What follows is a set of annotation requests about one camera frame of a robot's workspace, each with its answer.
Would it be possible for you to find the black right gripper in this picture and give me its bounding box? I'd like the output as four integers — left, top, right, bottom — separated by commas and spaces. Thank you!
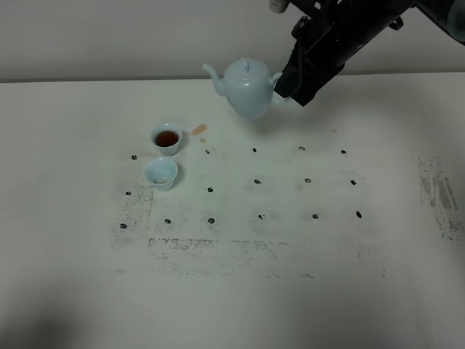
274, 1, 403, 106

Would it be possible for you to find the light blue porcelain teapot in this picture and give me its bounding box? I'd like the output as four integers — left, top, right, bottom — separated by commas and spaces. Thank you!
202, 58, 291, 120

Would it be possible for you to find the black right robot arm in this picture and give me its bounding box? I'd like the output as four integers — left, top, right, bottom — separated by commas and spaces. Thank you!
274, 0, 464, 106

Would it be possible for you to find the far light blue teacup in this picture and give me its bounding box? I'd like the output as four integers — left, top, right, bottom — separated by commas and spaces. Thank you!
150, 124, 183, 156

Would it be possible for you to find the light blue teacup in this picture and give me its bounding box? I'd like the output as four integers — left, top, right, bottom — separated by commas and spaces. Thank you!
144, 157, 179, 191
150, 124, 183, 156

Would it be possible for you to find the near light blue teacup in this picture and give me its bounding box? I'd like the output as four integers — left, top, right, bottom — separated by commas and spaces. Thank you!
144, 157, 179, 191

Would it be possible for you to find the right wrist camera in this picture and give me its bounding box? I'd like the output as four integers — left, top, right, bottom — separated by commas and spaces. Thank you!
269, 0, 290, 14

